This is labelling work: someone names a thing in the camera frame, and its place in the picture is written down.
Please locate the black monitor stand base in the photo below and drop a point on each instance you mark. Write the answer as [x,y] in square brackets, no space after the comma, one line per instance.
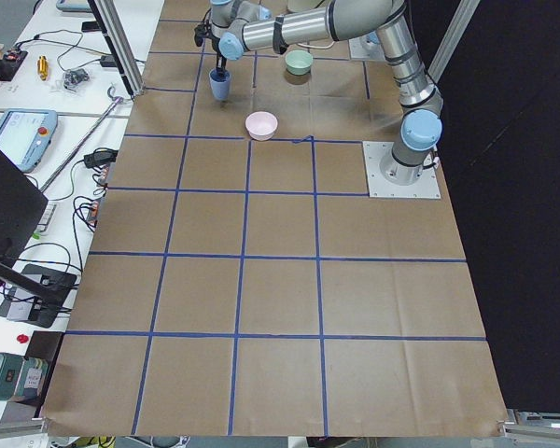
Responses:
[37,296]

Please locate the green metal box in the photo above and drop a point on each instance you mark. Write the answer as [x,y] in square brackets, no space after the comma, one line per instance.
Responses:
[21,377]

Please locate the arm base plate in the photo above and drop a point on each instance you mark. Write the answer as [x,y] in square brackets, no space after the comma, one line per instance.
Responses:
[386,180]
[358,53]

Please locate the yellow cylindrical tool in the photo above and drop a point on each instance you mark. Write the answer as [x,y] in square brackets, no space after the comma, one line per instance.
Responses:
[42,68]

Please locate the green bowl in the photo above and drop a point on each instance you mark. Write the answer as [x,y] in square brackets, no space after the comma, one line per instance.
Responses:
[298,62]

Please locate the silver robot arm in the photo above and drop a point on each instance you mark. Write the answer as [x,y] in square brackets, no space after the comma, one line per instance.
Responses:
[237,27]
[370,41]

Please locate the aluminium frame post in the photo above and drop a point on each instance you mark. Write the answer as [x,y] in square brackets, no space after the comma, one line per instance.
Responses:
[107,17]

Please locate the blue cup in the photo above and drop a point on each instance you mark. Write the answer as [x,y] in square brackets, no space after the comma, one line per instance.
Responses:
[220,84]

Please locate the blue teach pendant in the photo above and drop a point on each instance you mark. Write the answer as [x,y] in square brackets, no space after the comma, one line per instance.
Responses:
[25,135]
[77,6]

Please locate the pink bowl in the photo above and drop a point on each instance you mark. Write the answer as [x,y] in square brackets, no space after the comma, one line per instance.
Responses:
[261,125]

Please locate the black smartphone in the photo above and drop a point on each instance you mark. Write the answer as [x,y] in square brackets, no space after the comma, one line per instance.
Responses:
[90,26]

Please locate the black power adapter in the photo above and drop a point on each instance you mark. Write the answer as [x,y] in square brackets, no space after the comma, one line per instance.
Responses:
[100,157]

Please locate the black circuit board box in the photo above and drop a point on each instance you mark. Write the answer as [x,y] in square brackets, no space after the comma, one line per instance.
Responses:
[10,64]

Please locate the black monitor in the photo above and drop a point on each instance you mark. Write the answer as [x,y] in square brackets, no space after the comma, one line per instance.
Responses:
[22,204]

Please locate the brown paper table cover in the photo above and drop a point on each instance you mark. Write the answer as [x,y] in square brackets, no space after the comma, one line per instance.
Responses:
[243,287]

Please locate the metal rod with hook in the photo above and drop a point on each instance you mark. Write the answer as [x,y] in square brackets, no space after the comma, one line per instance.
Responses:
[115,100]

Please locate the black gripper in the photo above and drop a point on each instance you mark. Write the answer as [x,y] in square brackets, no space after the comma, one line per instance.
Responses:
[219,58]

